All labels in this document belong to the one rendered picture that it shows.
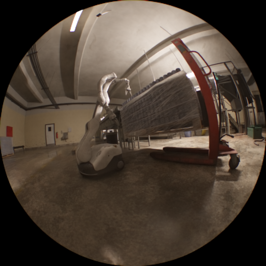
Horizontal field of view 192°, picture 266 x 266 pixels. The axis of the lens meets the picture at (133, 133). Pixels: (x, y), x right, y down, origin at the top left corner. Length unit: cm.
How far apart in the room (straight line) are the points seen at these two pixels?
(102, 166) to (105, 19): 465
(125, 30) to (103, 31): 93
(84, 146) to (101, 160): 26
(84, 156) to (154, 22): 491
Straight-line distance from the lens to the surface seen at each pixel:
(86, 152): 101
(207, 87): 113
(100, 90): 109
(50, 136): 866
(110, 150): 96
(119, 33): 452
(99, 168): 93
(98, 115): 116
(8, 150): 679
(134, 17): 436
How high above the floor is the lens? 50
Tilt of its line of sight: level
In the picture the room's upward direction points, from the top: 6 degrees counter-clockwise
